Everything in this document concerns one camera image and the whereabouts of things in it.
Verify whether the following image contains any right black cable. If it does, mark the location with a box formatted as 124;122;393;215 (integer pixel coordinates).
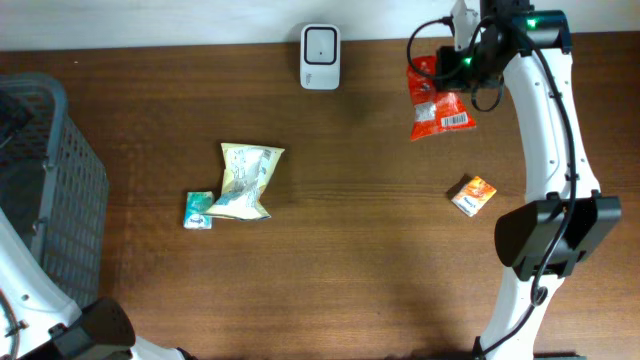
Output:
405;14;580;357

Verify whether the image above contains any white barcode scanner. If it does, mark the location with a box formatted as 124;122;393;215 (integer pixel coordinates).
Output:
300;24;341;90

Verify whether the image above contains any grey plastic mesh basket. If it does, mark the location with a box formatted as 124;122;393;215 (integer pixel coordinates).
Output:
1;73;109;307

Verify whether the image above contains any teal tissue pack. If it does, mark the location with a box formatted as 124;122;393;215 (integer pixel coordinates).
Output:
183;191;214;230

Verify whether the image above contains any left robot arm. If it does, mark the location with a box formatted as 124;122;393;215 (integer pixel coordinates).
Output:
1;215;193;360

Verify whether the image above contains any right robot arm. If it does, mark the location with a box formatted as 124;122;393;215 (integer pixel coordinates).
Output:
435;1;622;359

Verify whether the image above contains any cream snack bag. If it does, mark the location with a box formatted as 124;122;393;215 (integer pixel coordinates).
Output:
204;143;285;221

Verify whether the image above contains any orange small box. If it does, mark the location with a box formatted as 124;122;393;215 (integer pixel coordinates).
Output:
451;176;497;217

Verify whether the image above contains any red snack bag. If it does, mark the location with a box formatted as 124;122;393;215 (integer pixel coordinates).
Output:
406;65;476;141

